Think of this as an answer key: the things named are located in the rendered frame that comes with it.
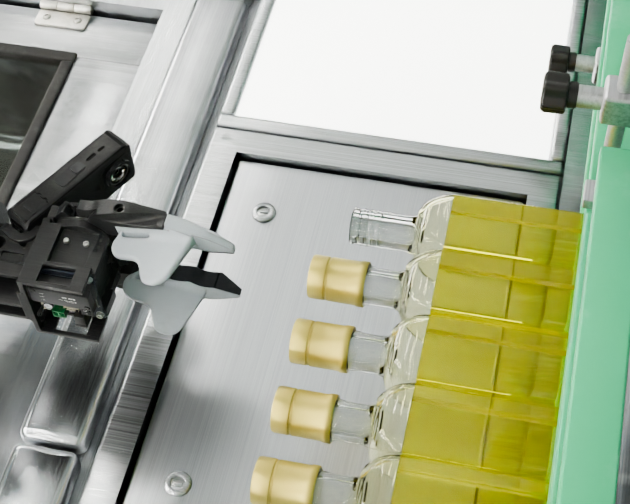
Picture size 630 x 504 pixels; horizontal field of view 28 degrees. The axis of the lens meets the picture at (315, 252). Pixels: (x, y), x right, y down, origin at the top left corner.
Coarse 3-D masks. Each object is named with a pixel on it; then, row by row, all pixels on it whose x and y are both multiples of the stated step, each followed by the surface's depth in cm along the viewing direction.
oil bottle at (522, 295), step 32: (416, 256) 94; (448, 256) 94; (480, 256) 94; (416, 288) 92; (448, 288) 92; (480, 288) 92; (512, 288) 92; (544, 288) 92; (480, 320) 91; (512, 320) 90; (544, 320) 90
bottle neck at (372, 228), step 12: (360, 216) 99; (372, 216) 99; (384, 216) 98; (396, 216) 99; (408, 216) 99; (360, 228) 98; (372, 228) 98; (384, 228) 98; (396, 228) 98; (408, 228) 98; (360, 240) 99; (372, 240) 98; (384, 240) 98; (396, 240) 98; (408, 240) 98
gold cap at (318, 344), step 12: (300, 324) 92; (312, 324) 92; (324, 324) 92; (336, 324) 93; (300, 336) 92; (312, 336) 92; (324, 336) 91; (336, 336) 91; (348, 336) 91; (300, 348) 92; (312, 348) 91; (324, 348) 91; (336, 348) 91; (348, 348) 91; (300, 360) 92; (312, 360) 92; (324, 360) 92; (336, 360) 91
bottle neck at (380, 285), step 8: (368, 272) 95; (376, 272) 95; (384, 272) 95; (392, 272) 95; (368, 280) 94; (376, 280) 94; (384, 280) 94; (392, 280) 94; (368, 288) 94; (376, 288) 94; (384, 288) 94; (392, 288) 94; (368, 296) 94; (376, 296) 94; (384, 296) 94; (392, 296) 94; (368, 304) 95; (376, 304) 95; (384, 304) 95; (392, 304) 94
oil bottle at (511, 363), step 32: (416, 320) 91; (448, 320) 91; (384, 352) 91; (416, 352) 89; (448, 352) 89; (480, 352) 89; (512, 352) 89; (544, 352) 89; (384, 384) 92; (448, 384) 88; (480, 384) 88; (512, 384) 87; (544, 384) 87
